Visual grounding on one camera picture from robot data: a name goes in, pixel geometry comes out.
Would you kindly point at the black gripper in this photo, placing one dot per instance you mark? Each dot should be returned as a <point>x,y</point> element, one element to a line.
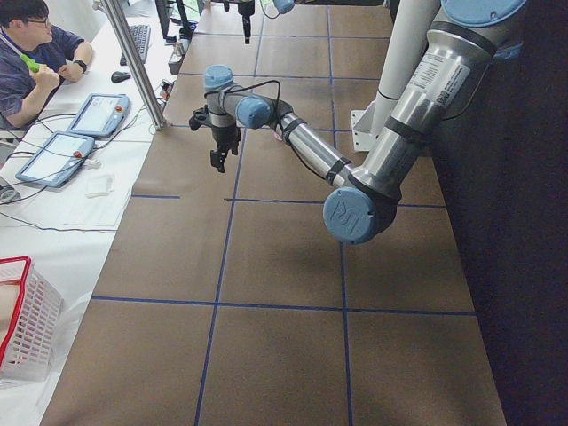
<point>224,135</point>
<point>245,13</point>

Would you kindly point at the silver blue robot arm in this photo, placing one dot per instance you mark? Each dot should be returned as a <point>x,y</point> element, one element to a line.
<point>282,6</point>
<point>437,56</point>

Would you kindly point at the black monitor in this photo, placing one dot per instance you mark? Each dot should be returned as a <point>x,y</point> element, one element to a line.
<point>174,22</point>

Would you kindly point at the black keyboard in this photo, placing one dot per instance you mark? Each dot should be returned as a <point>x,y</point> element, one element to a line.
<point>138,40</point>

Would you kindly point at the far teach pendant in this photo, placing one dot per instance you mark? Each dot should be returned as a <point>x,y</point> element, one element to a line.
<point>100,115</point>

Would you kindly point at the teach pendant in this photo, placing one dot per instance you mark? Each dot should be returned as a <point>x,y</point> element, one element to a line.
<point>56,160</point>
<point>100,115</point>

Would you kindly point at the black computer mouse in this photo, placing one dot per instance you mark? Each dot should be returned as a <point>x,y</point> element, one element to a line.
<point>120,76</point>

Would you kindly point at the near teach pendant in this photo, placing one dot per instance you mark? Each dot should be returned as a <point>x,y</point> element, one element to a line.
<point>56,160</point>

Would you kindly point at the seated person in blue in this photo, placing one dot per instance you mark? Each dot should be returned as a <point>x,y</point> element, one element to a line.
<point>36,58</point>

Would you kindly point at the white basket red rim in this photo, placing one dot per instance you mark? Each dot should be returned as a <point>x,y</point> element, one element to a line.
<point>30,307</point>

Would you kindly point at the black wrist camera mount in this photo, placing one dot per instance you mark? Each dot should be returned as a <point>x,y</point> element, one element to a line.
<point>199,118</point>

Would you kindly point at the aluminium frame post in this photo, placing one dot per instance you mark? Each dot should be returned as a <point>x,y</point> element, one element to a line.
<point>113,10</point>

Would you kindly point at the white pedestal column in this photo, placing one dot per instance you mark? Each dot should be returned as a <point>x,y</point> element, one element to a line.
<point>411,20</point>

